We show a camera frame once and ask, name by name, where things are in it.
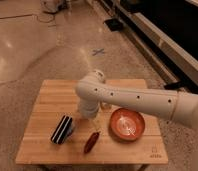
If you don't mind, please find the red chili pepper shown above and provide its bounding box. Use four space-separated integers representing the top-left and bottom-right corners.
84 132 100 154

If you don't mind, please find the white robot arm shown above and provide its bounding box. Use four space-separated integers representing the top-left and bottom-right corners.
75 70 198 146

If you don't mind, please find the orange ceramic bowl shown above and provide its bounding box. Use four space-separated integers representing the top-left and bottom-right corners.
109 108 145 141

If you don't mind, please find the black white striped eraser block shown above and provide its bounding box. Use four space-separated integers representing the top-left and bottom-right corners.
50 115 74 144

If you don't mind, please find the black floor mat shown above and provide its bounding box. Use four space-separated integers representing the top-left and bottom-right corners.
104 18 123 31

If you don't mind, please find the wooden table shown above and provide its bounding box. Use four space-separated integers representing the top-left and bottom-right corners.
15 80 168 171

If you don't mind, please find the long white counter ledge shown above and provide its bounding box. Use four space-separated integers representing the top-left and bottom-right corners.
86 0 198 95

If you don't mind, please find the white machine base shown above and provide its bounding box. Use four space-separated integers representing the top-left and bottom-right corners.
40 0 68 14

